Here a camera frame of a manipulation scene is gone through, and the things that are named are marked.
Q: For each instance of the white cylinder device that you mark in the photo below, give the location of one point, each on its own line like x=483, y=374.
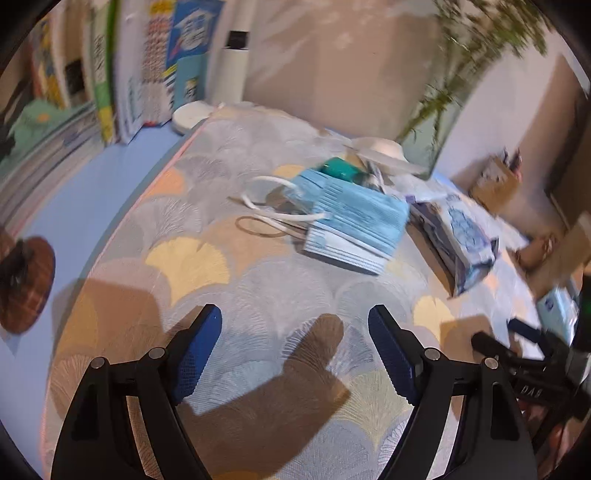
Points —
x=231, y=55

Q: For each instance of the brown rubber band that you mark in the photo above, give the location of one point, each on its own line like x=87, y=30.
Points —
x=258, y=228

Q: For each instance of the fan patterned table mat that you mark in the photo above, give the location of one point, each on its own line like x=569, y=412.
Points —
x=258, y=286

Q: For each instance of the white round disc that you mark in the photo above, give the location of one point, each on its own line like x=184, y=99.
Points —
x=191, y=115

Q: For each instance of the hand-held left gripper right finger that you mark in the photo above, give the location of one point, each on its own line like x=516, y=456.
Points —
x=392, y=350

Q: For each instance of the cardboard pen box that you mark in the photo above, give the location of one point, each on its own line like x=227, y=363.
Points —
x=496, y=184

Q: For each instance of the blue patterned tissue packet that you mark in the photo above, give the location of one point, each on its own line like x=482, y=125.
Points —
x=461, y=240

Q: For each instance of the round brown wooden base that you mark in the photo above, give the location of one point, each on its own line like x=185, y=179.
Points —
x=32, y=295

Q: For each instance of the stack of blue face masks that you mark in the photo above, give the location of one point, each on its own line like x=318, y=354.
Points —
x=351, y=221

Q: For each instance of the small brown wooden ornament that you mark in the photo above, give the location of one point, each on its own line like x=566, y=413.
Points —
x=538, y=251

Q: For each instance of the teal bottle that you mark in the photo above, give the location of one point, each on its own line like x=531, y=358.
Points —
x=344, y=168

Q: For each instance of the dark monitor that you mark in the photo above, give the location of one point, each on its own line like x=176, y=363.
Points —
x=572, y=152

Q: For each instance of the stack of flat magazines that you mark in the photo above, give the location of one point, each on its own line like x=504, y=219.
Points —
x=51, y=143

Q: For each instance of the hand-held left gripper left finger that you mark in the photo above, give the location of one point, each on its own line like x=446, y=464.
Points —
x=196, y=355

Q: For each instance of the green flower stems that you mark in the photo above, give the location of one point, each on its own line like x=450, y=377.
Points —
x=480, y=37

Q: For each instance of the glass vase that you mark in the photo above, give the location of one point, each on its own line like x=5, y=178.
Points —
x=431, y=138

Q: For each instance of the row of upright books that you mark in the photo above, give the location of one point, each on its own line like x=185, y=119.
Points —
x=134, y=64

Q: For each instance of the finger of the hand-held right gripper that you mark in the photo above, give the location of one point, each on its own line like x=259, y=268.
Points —
x=494, y=347
x=526, y=328

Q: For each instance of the bundle of pens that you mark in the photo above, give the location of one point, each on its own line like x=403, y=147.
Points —
x=510, y=154

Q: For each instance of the wooden board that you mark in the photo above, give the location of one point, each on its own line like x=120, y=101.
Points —
x=568, y=258

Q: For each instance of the light blue wipes pack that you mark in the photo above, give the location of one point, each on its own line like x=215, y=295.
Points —
x=556, y=314

